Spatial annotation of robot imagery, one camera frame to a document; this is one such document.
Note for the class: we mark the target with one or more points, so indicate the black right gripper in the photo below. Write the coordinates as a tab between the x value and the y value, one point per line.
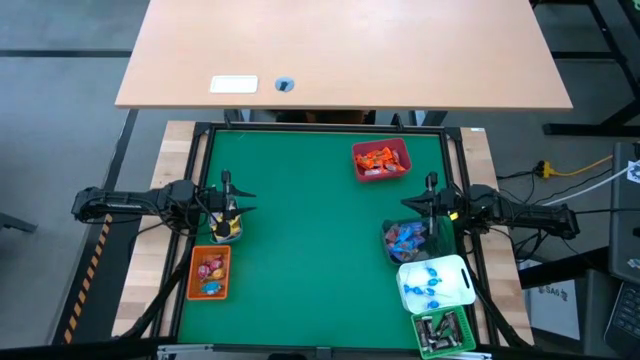
444	201

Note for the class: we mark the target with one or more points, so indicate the orange plastic bin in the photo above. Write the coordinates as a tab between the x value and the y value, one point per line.
197	290

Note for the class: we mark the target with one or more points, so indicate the red plastic bin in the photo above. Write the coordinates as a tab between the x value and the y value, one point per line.
361	149

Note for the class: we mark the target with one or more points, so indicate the green table mat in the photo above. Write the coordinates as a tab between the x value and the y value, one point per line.
300	275

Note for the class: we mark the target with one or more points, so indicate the white box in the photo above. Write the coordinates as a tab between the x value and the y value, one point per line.
555	315

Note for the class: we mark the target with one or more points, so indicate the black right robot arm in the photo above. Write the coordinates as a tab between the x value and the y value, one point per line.
525	215

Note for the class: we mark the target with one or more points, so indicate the blue candy packet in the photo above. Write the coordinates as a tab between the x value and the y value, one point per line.
405	233

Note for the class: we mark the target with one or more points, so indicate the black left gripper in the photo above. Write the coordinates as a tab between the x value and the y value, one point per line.
217	202

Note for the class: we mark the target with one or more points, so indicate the grey chair leg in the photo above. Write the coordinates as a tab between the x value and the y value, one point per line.
17	222

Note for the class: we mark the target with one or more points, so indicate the black keyboard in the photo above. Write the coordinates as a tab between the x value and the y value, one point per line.
625	320

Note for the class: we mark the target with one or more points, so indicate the blue round candy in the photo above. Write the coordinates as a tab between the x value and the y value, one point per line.
212	287

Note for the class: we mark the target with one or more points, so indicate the black computer case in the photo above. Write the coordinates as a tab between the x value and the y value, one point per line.
625	225

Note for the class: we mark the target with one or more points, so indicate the black hazard striped base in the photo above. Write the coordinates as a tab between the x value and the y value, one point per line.
105	300

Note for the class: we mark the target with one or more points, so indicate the yellow sour candy packet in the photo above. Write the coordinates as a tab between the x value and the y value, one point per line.
235	225

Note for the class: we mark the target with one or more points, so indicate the dark translucent plastic bin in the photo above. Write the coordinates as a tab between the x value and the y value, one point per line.
445	245

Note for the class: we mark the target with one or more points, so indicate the white plastic bin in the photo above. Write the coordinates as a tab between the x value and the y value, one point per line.
450	295

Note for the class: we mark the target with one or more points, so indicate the silver aluminium bar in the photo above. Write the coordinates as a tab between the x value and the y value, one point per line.
210	350

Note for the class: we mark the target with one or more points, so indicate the purple candy packet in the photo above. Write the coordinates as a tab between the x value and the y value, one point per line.
392	235
419	235

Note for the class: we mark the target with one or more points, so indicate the light wooden desk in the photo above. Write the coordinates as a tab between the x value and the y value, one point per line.
350	50

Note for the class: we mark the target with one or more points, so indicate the clear teal plastic bin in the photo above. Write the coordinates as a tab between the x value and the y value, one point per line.
237	235

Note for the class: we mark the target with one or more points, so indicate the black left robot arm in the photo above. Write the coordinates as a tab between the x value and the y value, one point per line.
130	200

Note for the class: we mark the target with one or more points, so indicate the black table frame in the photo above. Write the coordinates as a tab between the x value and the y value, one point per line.
325	125

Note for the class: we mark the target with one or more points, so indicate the red white candy wrapper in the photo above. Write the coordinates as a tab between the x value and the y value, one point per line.
372	172

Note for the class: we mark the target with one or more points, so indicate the black desk leg frame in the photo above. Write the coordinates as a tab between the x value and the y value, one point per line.
590	129

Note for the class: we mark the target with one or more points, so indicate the red round candy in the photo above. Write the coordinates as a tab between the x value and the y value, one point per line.
216	263
203	271

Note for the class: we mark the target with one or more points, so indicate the green plastic basket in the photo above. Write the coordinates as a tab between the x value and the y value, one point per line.
467	330

